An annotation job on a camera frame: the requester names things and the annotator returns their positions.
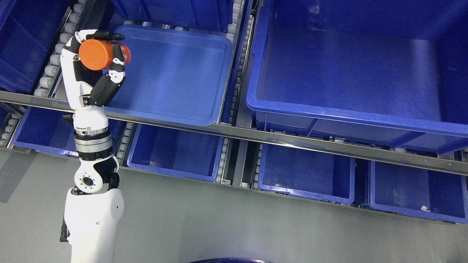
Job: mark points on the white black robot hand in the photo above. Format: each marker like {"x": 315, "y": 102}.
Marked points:
{"x": 89, "y": 91}

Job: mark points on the orange cylindrical capacitor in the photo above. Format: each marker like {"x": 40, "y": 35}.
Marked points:
{"x": 98, "y": 54}

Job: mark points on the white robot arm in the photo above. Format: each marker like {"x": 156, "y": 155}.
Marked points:
{"x": 94, "y": 206}

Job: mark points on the white roller track left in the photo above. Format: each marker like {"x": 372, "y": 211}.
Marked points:
{"x": 50, "y": 76}

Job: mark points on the white roller track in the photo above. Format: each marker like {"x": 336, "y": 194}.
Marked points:
{"x": 50, "y": 76}
{"x": 238, "y": 33}

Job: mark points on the blue bin lower left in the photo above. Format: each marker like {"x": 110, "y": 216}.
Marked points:
{"x": 44, "y": 131}

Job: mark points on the blue bin upper left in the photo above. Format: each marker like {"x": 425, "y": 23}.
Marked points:
{"x": 27, "y": 30}

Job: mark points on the shallow blue tray bin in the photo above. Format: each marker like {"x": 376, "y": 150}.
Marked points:
{"x": 173, "y": 76}

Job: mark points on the blue bin lower middle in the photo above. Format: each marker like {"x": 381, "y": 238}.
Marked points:
{"x": 176, "y": 153}

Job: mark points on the blue bin top centre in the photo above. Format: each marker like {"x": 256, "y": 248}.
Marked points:
{"x": 212, "y": 15}

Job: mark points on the white roller track centre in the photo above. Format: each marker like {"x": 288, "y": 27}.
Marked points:
{"x": 238, "y": 33}

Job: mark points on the blue bin lower right-centre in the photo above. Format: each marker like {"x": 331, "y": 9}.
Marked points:
{"x": 307, "y": 174}

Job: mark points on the large blue bin right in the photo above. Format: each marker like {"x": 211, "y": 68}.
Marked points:
{"x": 390, "y": 73}

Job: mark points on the blue bin lower far right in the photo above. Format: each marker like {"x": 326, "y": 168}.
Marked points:
{"x": 417, "y": 192}

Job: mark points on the metal shelf front rail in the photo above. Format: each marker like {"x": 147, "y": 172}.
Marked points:
{"x": 307, "y": 143}

